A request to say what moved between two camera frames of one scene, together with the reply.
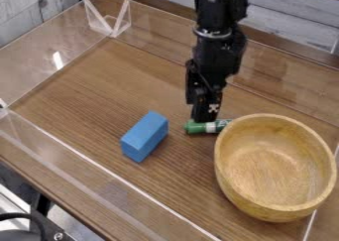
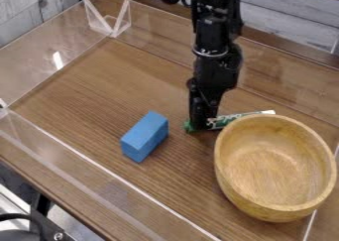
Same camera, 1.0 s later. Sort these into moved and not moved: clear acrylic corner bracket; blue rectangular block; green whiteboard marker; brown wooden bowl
Moved: green whiteboard marker
Not moved: blue rectangular block; clear acrylic corner bracket; brown wooden bowl
